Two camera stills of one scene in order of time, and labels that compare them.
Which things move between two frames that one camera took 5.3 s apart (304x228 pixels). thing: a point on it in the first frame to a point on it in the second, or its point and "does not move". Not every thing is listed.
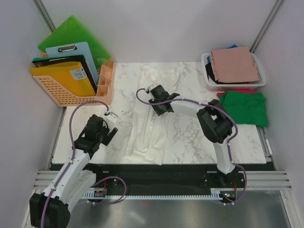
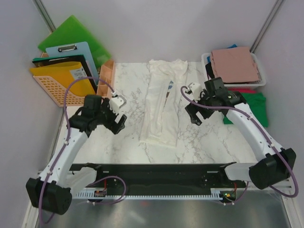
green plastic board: [72, 31] does not move
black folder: [53, 60] does not move
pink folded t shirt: [235, 64] does not move
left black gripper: [108, 136] to [113, 126]
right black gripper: [159, 112] to [192, 109]
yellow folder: [70, 75] does not move
